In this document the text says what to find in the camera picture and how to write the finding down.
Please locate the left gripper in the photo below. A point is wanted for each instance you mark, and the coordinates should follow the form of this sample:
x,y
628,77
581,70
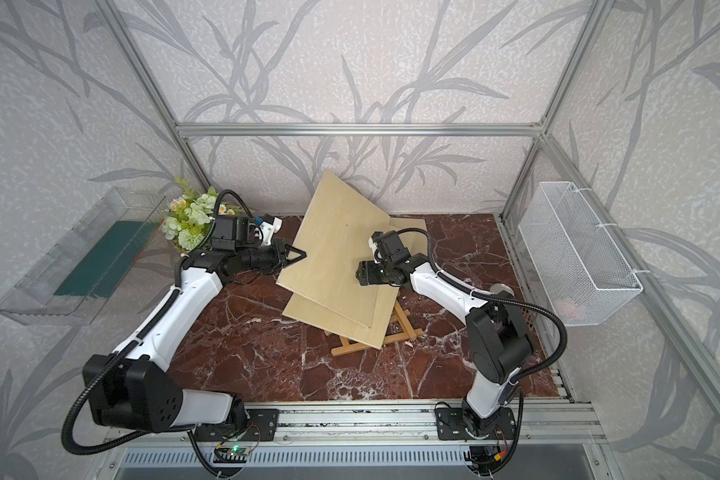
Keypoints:
x,y
279,255

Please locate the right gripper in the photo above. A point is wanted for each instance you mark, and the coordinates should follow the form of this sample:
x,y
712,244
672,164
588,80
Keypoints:
x,y
364,273

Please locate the wooden easel frame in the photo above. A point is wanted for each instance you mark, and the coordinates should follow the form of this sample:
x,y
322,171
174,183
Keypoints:
x,y
399,322

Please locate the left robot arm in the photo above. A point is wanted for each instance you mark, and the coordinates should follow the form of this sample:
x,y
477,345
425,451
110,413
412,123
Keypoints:
x,y
130,387

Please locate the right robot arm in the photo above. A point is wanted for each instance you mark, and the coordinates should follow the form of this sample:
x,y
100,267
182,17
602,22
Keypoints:
x,y
498,334

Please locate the metal tin can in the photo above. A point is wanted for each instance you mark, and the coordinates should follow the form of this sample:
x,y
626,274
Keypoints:
x,y
501,289

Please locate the potted artificial flowers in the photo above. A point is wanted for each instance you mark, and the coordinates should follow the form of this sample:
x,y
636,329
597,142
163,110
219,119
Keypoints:
x,y
189,217

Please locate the pink item in basket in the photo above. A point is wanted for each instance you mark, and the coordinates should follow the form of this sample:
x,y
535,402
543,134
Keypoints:
x,y
570,310

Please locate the green mat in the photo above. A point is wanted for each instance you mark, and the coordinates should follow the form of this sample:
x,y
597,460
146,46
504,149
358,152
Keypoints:
x,y
100,271

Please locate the clear acrylic shelf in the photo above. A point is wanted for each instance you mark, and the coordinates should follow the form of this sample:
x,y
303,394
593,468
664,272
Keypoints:
x,y
31,301

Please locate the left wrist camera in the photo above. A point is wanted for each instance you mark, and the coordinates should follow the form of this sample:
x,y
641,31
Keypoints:
x,y
266,227

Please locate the white wire basket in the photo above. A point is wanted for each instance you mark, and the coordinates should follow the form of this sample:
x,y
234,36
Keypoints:
x,y
574,253

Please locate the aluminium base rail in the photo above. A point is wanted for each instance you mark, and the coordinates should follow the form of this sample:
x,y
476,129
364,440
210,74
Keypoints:
x,y
414,422

